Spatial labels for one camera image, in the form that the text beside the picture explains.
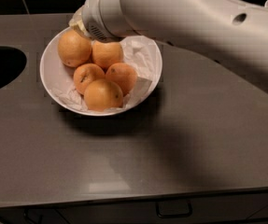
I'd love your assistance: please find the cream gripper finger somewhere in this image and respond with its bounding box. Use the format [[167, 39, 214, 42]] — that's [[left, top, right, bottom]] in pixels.
[[68, 7, 92, 38]]

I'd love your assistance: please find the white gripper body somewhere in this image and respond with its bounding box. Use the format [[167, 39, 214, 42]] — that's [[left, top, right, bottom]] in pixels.
[[80, 0, 125, 43]]

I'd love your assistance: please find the large orange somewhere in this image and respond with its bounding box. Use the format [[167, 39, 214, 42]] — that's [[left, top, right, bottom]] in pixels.
[[57, 30, 92, 68]]

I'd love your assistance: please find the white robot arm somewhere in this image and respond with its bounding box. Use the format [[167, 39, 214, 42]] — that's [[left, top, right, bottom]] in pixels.
[[69, 0, 268, 93]]

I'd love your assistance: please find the white ceramic bowl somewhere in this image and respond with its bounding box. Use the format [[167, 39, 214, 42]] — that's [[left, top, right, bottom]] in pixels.
[[39, 26, 163, 118]]

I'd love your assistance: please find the orange top middle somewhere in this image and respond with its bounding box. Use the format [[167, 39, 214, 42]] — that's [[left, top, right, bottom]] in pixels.
[[91, 41, 123, 69]]

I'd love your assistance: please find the white crumpled paper liner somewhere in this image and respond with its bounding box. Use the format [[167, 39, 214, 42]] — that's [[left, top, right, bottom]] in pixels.
[[50, 35, 155, 112]]

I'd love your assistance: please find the orange centre left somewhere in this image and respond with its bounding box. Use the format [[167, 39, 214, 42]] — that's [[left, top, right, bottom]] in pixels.
[[73, 63, 105, 94]]

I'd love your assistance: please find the orange centre right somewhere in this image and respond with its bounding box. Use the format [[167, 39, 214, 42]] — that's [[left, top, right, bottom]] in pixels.
[[106, 63, 137, 95]]

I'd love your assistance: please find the orange front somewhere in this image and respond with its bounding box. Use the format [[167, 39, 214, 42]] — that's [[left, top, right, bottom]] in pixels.
[[84, 79, 123, 111]]

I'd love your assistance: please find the dark round sink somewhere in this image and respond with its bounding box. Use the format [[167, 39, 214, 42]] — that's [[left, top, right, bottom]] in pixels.
[[0, 46, 27, 89]]

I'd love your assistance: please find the black drawer handle centre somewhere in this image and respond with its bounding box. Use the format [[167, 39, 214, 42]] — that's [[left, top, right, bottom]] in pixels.
[[155, 200, 193, 218]]

